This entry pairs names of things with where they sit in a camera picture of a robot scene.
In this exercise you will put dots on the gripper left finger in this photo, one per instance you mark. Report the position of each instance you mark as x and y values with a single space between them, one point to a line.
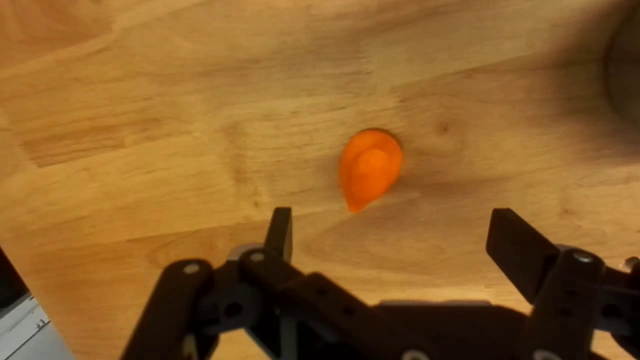
280 290

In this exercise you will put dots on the orange rubber duck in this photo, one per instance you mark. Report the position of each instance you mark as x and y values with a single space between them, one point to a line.
370 169

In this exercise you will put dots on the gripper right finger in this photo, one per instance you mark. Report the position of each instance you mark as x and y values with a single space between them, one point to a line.
565 285

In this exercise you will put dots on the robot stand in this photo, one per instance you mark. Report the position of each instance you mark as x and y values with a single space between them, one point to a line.
22 325

